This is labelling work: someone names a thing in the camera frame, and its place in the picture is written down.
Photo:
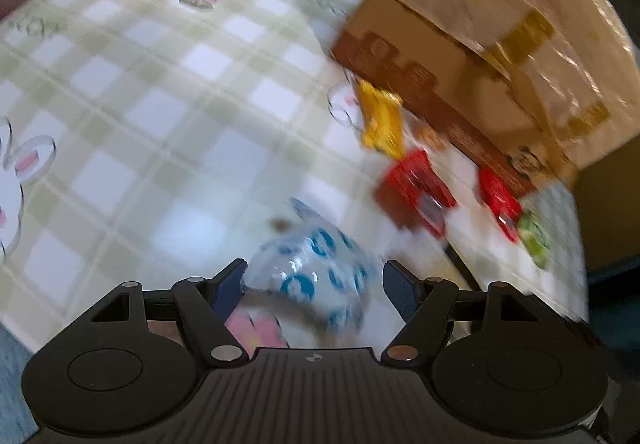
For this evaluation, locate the red snack packet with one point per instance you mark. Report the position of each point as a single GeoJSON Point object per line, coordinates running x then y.
{"type": "Point", "coordinates": [497, 196]}
{"type": "Point", "coordinates": [415, 184]}

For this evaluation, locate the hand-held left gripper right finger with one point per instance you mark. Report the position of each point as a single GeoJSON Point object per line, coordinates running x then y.
{"type": "Point", "coordinates": [400, 286]}

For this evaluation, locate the checked tablecloth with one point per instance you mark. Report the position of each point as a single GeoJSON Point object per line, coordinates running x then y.
{"type": "Point", "coordinates": [150, 124]}

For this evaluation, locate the white blue-dotted snack packet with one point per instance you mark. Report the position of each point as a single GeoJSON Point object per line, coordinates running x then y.
{"type": "Point", "coordinates": [310, 264]}

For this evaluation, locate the small green snack packet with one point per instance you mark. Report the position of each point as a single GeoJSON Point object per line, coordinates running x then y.
{"type": "Point", "coordinates": [535, 234]}

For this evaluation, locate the yellow snack packet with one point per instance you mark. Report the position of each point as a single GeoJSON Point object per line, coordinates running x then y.
{"type": "Point", "coordinates": [382, 121]}

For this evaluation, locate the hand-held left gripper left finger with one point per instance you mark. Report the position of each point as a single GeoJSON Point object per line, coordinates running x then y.
{"type": "Point", "coordinates": [227, 286]}

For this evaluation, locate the clear cookie packet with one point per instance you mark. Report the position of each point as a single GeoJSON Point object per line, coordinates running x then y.
{"type": "Point", "coordinates": [430, 136]}

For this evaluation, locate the cardboard box with plastic liner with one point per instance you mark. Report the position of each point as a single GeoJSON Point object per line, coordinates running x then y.
{"type": "Point", "coordinates": [475, 24]}

